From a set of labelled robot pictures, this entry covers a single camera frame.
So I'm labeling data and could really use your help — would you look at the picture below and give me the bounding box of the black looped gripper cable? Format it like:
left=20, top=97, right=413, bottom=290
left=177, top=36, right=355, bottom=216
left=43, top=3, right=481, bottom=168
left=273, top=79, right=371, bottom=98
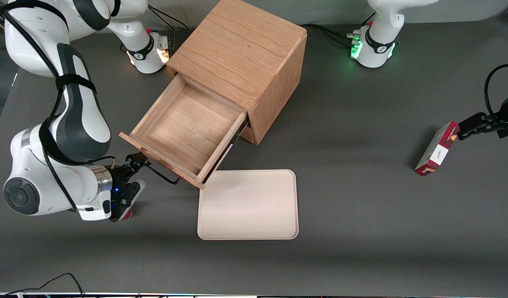
left=484, top=64, right=508, bottom=119

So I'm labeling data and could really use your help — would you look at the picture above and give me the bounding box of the red and white box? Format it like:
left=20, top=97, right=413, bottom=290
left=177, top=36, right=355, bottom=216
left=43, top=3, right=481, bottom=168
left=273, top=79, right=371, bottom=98
left=414, top=121, right=461, bottom=177

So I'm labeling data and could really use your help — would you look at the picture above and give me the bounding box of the black arm base cable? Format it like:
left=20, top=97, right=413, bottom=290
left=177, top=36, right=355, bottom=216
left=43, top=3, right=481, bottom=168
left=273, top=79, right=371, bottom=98
left=147, top=5, right=190, bottom=47
left=301, top=23, right=363, bottom=47

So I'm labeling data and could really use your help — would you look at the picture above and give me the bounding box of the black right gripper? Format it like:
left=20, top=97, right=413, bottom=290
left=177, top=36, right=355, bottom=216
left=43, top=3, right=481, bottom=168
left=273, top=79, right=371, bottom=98
left=111, top=152, right=152, bottom=200

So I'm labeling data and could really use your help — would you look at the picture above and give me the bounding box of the wooden drawer cabinet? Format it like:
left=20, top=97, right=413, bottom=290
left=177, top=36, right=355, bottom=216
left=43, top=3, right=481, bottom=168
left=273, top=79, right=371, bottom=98
left=166, top=0, right=308, bottom=146

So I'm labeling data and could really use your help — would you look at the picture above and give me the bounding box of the black right arm base cable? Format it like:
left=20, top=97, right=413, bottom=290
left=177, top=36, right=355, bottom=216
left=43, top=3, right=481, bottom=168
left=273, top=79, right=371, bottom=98
left=147, top=5, right=190, bottom=47

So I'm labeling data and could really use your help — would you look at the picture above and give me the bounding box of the black metal drawer handle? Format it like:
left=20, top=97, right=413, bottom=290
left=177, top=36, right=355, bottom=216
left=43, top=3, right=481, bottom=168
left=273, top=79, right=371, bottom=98
left=148, top=163, right=181, bottom=185

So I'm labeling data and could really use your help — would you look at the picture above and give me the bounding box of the wooden drawer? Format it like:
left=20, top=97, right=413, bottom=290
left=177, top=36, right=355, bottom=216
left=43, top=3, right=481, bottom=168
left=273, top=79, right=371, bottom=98
left=118, top=74, right=250, bottom=192

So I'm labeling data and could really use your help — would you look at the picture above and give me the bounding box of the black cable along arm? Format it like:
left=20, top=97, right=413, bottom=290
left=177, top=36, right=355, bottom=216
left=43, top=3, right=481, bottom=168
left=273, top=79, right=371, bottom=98
left=0, top=7, right=114, bottom=214

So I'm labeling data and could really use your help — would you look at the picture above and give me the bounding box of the beige plastic tray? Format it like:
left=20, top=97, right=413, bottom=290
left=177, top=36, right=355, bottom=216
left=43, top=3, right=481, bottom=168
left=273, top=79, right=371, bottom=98
left=197, top=169, right=299, bottom=240

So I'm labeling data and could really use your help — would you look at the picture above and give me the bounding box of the black left arm base cable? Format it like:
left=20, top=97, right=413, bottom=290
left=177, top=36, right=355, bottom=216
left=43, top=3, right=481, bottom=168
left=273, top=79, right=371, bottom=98
left=301, top=23, right=363, bottom=47

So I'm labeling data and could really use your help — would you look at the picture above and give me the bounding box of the black cable at table edge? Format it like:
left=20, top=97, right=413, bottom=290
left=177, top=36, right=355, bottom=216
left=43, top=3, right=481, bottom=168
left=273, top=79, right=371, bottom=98
left=0, top=273, right=85, bottom=298

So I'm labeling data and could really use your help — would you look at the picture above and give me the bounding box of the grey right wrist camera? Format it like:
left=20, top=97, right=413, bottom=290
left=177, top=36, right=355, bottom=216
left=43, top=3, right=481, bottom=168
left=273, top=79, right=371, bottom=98
left=109, top=179, right=147, bottom=223

